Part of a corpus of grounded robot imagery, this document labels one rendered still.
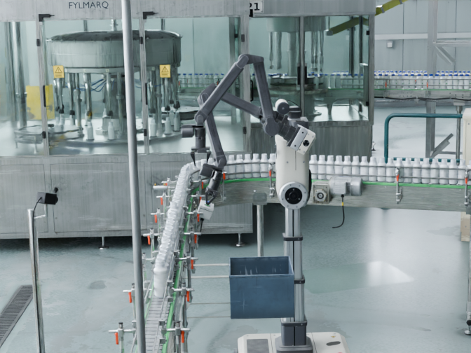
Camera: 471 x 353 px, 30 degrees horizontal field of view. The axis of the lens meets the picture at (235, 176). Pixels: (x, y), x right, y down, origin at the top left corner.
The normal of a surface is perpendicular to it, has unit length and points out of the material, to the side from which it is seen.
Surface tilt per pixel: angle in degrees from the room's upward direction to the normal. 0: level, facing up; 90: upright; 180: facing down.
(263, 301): 90
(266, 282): 90
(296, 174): 101
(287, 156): 90
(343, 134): 90
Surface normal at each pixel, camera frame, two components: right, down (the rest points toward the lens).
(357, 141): 0.01, 0.19
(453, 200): -0.30, 0.19
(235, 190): 0.40, 0.16
